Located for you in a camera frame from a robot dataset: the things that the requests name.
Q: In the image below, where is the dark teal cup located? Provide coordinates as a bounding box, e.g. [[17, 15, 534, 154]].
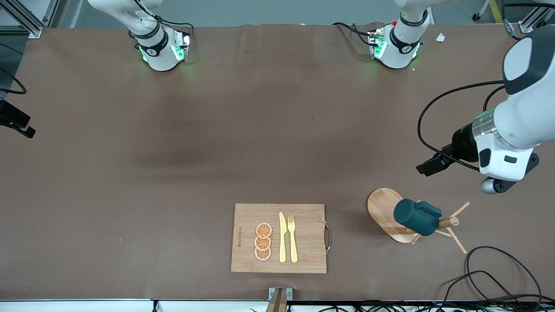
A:
[[393, 198, 442, 236]]

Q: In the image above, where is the wooden mug rack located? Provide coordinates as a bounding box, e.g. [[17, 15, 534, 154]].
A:
[[366, 188, 470, 255]]

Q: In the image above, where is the bamboo cutting board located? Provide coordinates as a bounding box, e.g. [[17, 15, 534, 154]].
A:
[[231, 204, 331, 274]]

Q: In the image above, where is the yellow plastic fork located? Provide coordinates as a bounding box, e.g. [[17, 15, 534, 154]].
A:
[[288, 216, 299, 263]]

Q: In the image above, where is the brown table cover sheet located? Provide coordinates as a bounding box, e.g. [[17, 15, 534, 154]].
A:
[[0, 23, 555, 301]]

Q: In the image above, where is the yellow plastic knife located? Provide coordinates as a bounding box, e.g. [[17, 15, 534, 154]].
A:
[[279, 212, 287, 263]]

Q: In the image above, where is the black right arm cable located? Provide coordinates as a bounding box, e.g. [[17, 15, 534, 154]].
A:
[[0, 69, 27, 95]]

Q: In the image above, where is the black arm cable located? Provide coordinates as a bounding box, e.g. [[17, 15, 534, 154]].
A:
[[417, 22, 521, 172], [0, 69, 27, 95]]

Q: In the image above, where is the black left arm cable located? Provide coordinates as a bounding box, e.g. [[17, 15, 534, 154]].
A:
[[417, 22, 521, 172]]

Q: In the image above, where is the aluminium frame profile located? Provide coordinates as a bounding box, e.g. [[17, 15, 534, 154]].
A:
[[0, 0, 59, 39], [519, 5, 548, 33]]

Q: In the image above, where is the black cable large loop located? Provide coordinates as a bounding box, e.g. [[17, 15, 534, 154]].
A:
[[465, 246, 542, 306]]

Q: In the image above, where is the black cable small loop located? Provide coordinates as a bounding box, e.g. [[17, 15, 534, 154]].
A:
[[442, 270, 521, 305]]

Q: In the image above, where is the black left base cable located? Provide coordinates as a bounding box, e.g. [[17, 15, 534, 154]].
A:
[[333, 22, 374, 46]]

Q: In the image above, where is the black base cable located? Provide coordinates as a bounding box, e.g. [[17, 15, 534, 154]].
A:
[[132, 0, 194, 42], [333, 22, 374, 46]]

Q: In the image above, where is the black right base cable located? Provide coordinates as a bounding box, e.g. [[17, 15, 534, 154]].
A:
[[132, 0, 194, 42]]

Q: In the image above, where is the metal table bracket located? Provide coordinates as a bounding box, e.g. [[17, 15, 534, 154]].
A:
[[268, 287, 293, 302]]

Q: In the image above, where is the white table edge rail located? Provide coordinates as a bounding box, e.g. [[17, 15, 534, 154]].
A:
[[0, 299, 555, 312]]

